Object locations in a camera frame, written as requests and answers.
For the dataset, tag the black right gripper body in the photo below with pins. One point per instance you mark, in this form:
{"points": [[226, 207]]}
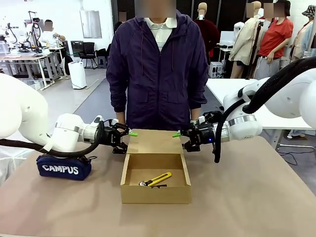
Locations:
{"points": [[206, 134]]}

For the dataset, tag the silver wristwatch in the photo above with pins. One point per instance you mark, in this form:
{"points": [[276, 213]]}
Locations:
{"points": [[194, 121]]}

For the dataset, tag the grey metal wall panel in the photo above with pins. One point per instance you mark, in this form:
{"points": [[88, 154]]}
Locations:
{"points": [[90, 24]]}

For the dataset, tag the yellow black utility knife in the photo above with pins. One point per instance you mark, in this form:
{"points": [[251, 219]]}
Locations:
{"points": [[159, 178]]}

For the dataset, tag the black white background robot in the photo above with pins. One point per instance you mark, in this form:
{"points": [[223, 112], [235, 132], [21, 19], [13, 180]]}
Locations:
{"points": [[34, 32]]}

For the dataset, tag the black backpack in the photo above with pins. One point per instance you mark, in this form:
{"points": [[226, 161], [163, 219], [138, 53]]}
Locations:
{"points": [[212, 115]]}

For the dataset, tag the navy CAMPUS pencil case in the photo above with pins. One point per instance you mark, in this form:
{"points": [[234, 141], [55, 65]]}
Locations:
{"points": [[61, 170]]}

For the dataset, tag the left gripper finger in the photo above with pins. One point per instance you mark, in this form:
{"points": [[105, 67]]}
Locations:
{"points": [[124, 130], [120, 148]]}

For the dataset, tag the person's right forearm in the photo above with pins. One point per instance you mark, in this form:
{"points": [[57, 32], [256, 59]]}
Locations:
{"points": [[118, 103]]}

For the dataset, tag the white air purifier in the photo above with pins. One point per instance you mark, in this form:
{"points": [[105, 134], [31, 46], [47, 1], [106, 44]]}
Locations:
{"points": [[77, 75]]}

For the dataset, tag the black light stand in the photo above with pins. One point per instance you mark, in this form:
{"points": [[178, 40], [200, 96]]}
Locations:
{"points": [[255, 49]]}

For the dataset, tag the seated man in white shirt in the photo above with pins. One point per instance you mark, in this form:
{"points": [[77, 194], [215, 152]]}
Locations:
{"points": [[49, 35]]}

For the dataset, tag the person's left forearm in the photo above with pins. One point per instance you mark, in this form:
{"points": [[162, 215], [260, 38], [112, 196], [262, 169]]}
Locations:
{"points": [[198, 101]]}

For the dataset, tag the long grey work table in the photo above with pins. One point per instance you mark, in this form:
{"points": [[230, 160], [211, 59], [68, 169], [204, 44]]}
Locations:
{"points": [[27, 59]]}

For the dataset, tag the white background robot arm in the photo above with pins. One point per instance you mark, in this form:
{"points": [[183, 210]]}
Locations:
{"points": [[238, 27]]}

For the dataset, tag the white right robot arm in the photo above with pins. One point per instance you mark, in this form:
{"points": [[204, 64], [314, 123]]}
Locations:
{"points": [[247, 128]]}

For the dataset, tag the white cloth cover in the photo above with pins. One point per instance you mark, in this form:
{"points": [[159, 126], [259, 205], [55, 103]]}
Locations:
{"points": [[10, 163]]}

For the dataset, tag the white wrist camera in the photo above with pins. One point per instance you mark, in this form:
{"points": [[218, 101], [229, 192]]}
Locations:
{"points": [[202, 119], [113, 122]]}

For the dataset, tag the background person in black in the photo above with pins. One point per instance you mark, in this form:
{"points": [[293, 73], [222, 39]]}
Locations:
{"points": [[119, 22]]}

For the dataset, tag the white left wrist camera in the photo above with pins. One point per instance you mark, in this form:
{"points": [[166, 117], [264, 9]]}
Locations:
{"points": [[113, 122]]}

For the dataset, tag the mannequin with maroon garment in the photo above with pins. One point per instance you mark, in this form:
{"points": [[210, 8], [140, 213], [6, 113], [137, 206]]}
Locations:
{"points": [[209, 32]]}

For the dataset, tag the person in purple jacket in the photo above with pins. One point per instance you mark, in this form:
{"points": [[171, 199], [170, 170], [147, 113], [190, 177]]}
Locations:
{"points": [[158, 81]]}

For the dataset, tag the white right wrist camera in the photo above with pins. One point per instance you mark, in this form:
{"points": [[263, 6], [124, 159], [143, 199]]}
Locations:
{"points": [[202, 119]]}

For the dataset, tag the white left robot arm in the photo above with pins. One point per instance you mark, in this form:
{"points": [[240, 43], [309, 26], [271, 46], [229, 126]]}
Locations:
{"points": [[66, 130]]}

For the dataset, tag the mannequin with beige jacket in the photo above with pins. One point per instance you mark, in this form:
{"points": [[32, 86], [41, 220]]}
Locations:
{"points": [[244, 42]]}

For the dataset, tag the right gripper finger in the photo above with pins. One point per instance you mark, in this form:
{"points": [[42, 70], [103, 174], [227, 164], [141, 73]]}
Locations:
{"points": [[187, 132], [191, 146]]}

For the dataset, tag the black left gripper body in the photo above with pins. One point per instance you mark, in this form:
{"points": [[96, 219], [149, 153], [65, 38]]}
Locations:
{"points": [[111, 137]]}

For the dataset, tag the brown cardboard box with lid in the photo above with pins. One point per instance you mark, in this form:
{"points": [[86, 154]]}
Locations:
{"points": [[155, 196]]}

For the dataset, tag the mannequin with bucket hat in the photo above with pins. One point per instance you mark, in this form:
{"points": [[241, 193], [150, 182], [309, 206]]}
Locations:
{"points": [[304, 39]]}

